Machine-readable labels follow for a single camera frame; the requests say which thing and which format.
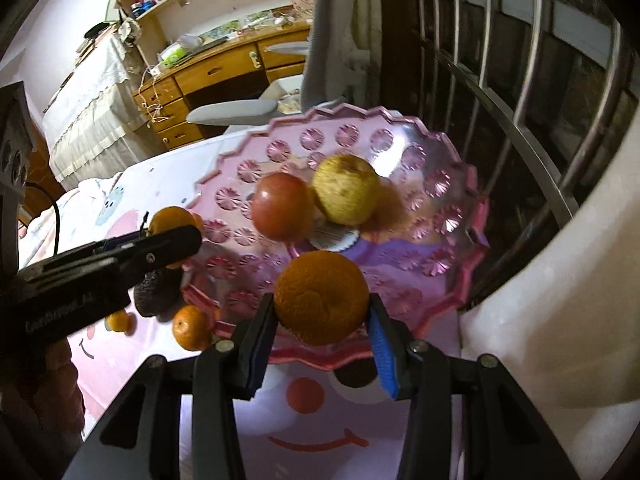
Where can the wooden desk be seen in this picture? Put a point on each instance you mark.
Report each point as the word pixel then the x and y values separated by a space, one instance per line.
pixel 210 80

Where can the large orange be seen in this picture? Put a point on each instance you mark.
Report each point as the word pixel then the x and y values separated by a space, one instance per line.
pixel 320 297

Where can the green tissue box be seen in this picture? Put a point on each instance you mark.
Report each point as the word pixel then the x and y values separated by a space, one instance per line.
pixel 172 54

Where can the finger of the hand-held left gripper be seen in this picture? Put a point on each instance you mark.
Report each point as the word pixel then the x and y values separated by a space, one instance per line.
pixel 122 244
pixel 160 250

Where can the red apple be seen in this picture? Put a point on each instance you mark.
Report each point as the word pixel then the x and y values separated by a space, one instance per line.
pixel 281 205

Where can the pink glass fruit plate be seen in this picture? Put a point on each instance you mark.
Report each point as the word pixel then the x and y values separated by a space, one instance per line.
pixel 430 240

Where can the cartoon printed tablecloth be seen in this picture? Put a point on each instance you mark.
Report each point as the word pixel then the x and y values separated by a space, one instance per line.
pixel 310 440

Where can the metal window railing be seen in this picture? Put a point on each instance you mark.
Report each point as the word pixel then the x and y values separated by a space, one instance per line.
pixel 500 90

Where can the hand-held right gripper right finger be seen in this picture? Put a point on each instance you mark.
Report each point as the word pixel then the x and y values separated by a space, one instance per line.
pixel 386 360

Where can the grey office chair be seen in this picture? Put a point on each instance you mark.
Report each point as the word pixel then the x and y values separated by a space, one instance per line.
pixel 330 35

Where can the white ruffled paper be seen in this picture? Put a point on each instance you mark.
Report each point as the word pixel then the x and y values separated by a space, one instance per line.
pixel 335 240

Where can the white lace cloth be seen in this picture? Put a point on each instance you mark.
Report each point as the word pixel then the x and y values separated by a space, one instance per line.
pixel 90 110

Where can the person's left hand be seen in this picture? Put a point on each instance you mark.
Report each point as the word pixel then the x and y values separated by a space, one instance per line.
pixel 62 385

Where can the dark avocado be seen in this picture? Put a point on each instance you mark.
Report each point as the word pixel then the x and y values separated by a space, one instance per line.
pixel 150 295

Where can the yellow pear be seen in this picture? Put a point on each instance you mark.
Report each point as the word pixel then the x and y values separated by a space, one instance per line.
pixel 346 190

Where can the small mandarin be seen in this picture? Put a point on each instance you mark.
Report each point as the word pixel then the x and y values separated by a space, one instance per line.
pixel 170 220
pixel 190 327
pixel 121 321

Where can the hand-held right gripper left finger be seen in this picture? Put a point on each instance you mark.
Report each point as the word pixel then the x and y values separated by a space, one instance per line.
pixel 257 355

